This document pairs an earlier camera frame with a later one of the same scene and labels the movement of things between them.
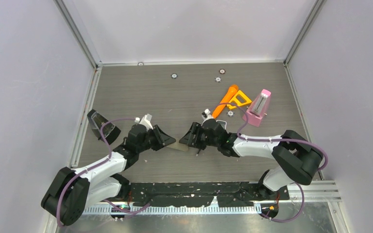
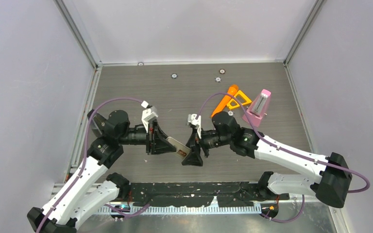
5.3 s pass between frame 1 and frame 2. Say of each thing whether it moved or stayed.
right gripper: moved
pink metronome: stayed
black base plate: stayed
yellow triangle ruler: stayed
